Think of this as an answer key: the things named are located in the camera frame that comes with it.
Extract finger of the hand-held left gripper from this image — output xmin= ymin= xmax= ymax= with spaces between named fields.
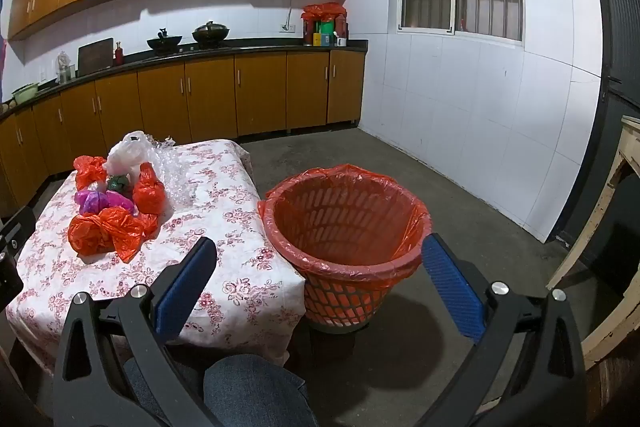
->
xmin=0 ymin=206 xmax=37 ymax=258

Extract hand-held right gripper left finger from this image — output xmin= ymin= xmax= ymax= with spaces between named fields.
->
xmin=52 ymin=236 xmax=221 ymax=427

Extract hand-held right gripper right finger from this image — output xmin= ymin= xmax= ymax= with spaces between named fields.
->
xmin=415 ymin=233 xmax=587 ymax=427

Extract large orange plastic bag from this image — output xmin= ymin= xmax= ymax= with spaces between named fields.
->
xmin=67 ymin=206 xmax=160 ymax=264

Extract purple plastic bag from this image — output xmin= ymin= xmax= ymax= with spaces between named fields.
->
xmin=74 ymin=189 xmax=136 ymax=215

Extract red plastic mesh basket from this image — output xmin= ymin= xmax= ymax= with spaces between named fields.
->
xmin=263 ymin=169 xmax=433 ymax=333

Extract clear bubble wrap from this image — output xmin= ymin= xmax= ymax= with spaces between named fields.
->
xmin=145 ymin=134 xmax=211 ymax=212

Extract orange bin liner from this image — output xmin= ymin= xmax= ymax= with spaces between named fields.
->
xmin=257 ymin=163 xmax=433 ymax=280

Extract white plastic bag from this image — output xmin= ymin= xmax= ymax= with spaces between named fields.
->
xmin=105 ymin=131 xmax=151 ymax=178

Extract floral tablecloth table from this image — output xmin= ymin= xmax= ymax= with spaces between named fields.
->
xmin=5 ymin=139 xmax=307 ymax=375

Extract person's left leg in jeans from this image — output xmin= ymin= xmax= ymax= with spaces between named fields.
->
xmin=122 ymin=354 xmax=208 ymax=427

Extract green basin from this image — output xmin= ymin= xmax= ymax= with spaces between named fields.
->
xmin=11 ymin=83 xmax=41 ymax=105

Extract dark cutting board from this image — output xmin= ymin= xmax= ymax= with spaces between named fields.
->
xmin=77 ymin=38 xmax=116 ymax=76

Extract row of lower wooden cabinets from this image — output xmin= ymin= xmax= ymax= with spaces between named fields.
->
xmin=0 ymin=49 xmax=367 ymax=218

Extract black wok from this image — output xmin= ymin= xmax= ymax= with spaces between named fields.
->
xmin=146 ymin=28 xmax=183 ymax=54

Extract black lidded pot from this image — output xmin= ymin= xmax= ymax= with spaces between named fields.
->
xmin=192 ymin=21 xmax=232 ymax=45

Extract black kitchen countertop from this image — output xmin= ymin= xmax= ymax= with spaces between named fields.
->
xmin=0 ymin=38 xmax=368 ymax=120

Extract dark metal door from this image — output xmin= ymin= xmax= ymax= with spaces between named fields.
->
xmin=575 ymin=0 xmax=640 ymax=253

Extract orange bag over condiments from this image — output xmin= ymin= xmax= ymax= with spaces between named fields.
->
xmin=301 ymin=2 xmax=348 ymax=24

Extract white wooden frame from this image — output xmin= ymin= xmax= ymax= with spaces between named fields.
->
xmin=547 ymin=116 xmax=640 ymax=370

